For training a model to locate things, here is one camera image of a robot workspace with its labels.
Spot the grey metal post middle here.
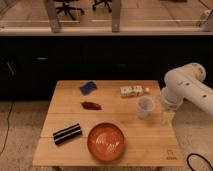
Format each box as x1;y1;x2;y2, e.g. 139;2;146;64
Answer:
112;0;121;32

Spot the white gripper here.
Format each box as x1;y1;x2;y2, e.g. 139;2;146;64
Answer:
160;87;182;125

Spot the black office chair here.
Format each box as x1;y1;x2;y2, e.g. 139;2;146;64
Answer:
91;0;113;14
54;0;85;21

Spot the black office chair right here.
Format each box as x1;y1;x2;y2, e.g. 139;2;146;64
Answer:
91;0;113;14

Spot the orange red bowl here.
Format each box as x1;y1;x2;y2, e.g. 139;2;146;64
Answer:
87;122;125;162

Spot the grey metal post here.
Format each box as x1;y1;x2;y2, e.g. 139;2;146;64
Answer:
43;0;61;33
112;0;121;32

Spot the black office chair left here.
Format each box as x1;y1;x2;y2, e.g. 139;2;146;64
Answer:
54;0;85;21

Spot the black cable floor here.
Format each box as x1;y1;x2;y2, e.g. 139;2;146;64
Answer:
0;99;15;158
186;152;213;171

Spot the black cable left floor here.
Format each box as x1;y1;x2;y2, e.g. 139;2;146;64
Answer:
0;99;15;158

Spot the blue sponge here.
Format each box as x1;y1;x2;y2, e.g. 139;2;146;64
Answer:
80;81;97;95

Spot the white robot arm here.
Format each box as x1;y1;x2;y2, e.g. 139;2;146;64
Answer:
159;63;213;126

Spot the grey metal post left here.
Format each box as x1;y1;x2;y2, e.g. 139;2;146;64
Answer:
43;0;61;33

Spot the white patterned box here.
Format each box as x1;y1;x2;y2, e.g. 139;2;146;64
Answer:
120;86;143;97

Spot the black cable right floor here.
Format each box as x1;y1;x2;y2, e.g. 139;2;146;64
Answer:
186;152;213;171

